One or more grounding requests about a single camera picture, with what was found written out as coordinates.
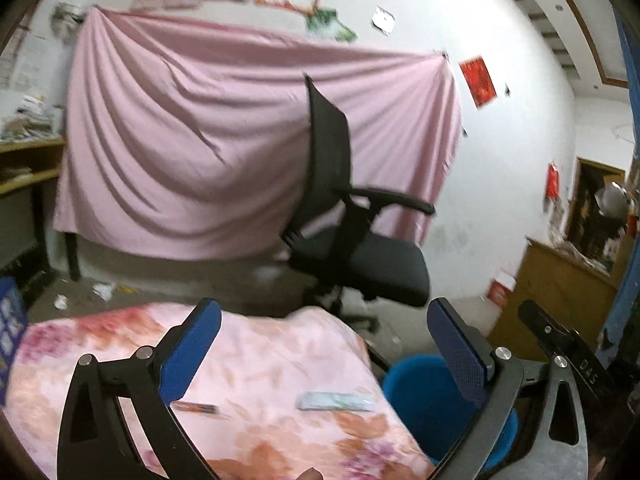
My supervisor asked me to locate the red diamond wall decoration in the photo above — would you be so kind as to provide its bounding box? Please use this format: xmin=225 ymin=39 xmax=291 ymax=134
xmin=459 ymin=56 xmax=497 ymax=108

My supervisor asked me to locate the wooden cabinet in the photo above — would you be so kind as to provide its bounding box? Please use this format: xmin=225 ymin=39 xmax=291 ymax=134
xmin=488 ymin=235 xmax=639 ymax=364

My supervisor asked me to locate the floral pink quilt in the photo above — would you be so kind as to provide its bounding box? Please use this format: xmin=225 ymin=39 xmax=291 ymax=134
xmin=3 ymin=304 xmax=434 ymax=479

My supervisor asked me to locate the blue starry curtain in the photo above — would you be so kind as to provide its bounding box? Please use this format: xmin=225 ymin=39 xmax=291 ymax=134
xmin=598 ymin=12 xmax=639 ymax=368

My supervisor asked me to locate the pale green paper slip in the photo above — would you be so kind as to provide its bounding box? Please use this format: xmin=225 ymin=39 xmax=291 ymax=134
xmin=296 ymin=391 xmax=375 ymax=413

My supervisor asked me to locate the pink hanging sheet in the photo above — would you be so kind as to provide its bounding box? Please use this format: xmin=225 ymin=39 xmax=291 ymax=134
xmin=53 ymin=8 xmax=462 ymax=261

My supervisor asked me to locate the wooden shelf desk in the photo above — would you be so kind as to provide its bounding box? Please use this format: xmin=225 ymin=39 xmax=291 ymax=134
xmin=1 ymin=138 xmax=65 ymax=307

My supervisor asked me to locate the red hanging wall ornament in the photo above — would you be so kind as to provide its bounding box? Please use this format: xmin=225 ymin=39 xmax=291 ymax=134
xmin=544 ymin=162 xmax=560 ymax=200

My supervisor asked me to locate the stack of books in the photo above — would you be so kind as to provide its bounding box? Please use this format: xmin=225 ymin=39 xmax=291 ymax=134
xmin=1 ymin=94 xmax=55 ymax=144

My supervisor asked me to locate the left hand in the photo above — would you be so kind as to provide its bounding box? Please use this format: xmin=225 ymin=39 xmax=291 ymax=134
xmin=296 ymin=467 xmax=323 ymax=480

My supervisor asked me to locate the small dark barcode wrapper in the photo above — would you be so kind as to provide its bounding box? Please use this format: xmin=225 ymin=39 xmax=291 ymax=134
xmin=171 ymin=401 xmax=219 ymax=415

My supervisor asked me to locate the blue plastic basin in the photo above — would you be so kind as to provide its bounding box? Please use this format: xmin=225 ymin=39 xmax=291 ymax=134
xmin=382 ymin=353 xmax=522 ymax=476

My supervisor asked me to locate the black office chair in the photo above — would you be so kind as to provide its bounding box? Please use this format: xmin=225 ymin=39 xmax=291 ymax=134
xmin=281 ymin=76 xmax=435 ymax=333

